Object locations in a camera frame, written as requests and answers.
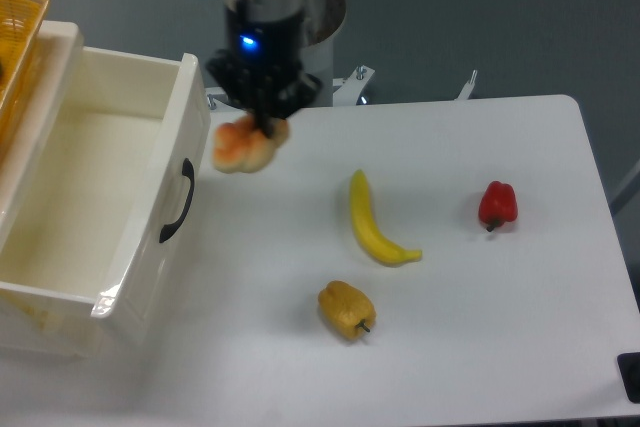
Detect white drawer cabinet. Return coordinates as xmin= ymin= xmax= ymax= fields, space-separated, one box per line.
xmin=0 ymin=20 xmax=109 ymax=361

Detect red bell pepper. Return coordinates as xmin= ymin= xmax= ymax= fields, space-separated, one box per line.
xmin=478 ymin=181 xmax=518 ymax=232

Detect round bread roll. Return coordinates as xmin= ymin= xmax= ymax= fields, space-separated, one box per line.
xmin=212 ymin=114 xmax=290 ymax=174

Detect yellow banana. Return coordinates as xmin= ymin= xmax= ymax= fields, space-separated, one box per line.
xmin=349 ymin=170 xmax=422 ymax=266

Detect yellow bell pepper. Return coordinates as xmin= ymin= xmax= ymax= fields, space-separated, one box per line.
xmin=317 ymin=280 xmax=377 ymax=341

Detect white metal frame bracket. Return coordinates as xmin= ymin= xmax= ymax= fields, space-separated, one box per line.
xmin=205 ymin=65 xmax=478 ymax=111

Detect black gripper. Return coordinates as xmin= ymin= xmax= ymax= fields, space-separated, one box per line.
xmin=206 ymin=0 xmax=320 ymax=138

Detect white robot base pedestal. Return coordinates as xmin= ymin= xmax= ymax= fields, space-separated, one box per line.
xmin=301 ymin=0 xmax=347 ymax=107

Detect black device at table edge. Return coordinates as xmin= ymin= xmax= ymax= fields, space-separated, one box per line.
xmin=617 ymin=352 xmax=640 ymax=404

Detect black drawer handle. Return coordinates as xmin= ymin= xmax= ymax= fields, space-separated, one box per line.
xmin=158 ymin=157 xmax=196 ymax=244

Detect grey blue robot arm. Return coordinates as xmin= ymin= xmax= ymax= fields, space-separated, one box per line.
xmin=206 ymin=0 xmax=322 ymax=138

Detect white upper drawer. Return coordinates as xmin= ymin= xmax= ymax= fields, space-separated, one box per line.
xmin=1 ymin=47 xmax=210 ymax=344

